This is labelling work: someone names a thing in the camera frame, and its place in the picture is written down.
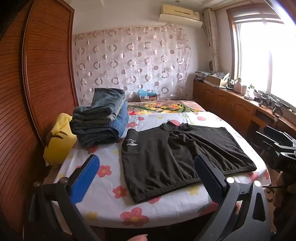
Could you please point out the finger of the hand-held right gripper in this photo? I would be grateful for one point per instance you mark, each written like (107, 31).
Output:
(266, 141)
(277, 134)

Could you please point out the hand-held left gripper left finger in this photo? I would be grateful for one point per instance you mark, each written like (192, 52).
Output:
(86, 175)

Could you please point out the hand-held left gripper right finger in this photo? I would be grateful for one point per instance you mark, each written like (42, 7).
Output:
(209, 179)

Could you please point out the black polo shirt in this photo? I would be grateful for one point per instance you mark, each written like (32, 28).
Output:
(161, 162)

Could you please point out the person's right hand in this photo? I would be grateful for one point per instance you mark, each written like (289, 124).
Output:
(282, 187)

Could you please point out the person's left hand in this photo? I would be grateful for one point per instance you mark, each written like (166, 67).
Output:
(140, 238)

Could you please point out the white floral bed sheet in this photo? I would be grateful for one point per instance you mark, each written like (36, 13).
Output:
(104, 185)

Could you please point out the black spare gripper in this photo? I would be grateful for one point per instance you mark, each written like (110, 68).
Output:
(264, 99)
(279, 109)

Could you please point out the yellow plush pillow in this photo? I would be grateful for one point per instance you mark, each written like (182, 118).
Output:
(59, 143)

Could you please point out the dark blue folded jeans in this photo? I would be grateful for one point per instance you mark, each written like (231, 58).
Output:
(92, 129)

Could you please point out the green-capped plastic bottle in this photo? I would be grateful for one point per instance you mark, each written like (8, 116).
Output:
(249, 92)

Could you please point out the wooden side cabinet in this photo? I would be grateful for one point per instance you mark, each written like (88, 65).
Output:
(226, 104)

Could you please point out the white pink bottle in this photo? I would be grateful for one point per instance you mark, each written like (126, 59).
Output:
(238, 85)

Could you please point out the bright blue folded jeans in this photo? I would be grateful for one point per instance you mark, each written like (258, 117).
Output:
(121, 120)

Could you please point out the window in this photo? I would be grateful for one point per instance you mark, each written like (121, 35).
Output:
(266, 58)

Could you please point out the open cardboard box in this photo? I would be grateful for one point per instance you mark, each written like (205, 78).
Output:
(217, 80)

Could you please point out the grey-blue folded jeans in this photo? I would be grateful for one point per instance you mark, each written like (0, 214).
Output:
(107, 99)

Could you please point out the pile of papers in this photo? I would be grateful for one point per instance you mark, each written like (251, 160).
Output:
(201, 75)

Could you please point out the small cardboard box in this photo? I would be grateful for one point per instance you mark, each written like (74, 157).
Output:
(150, 98)

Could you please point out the wooden slatted wardrobe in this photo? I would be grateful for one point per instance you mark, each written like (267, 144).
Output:
(46, 69)

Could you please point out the pale window curtain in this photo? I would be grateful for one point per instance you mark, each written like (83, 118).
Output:
(212, 41)

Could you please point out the white air conditioner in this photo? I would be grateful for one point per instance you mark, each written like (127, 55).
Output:
(180, 14)

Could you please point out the circle-patterned wall curtain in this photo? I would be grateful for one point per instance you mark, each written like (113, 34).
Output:
(129, 58)

